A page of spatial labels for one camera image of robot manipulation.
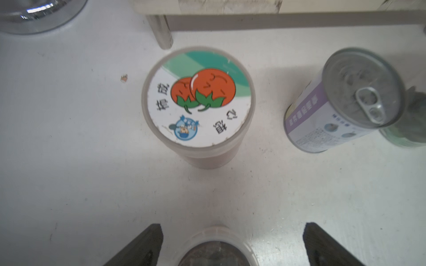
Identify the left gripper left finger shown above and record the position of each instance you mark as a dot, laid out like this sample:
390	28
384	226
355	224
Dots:
143	250

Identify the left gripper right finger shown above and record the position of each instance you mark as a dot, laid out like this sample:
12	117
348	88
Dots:
323	250

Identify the small yellow-label seed cup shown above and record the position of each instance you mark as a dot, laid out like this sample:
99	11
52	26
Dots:
216	246

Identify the tomato-lid seed jar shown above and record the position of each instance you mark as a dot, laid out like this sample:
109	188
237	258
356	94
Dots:
199	102

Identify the silver pull-tab tin can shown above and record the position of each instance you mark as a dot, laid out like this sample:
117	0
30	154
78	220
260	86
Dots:
355	93

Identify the white two-tier shelf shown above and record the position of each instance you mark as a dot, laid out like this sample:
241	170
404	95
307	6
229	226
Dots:
203	18

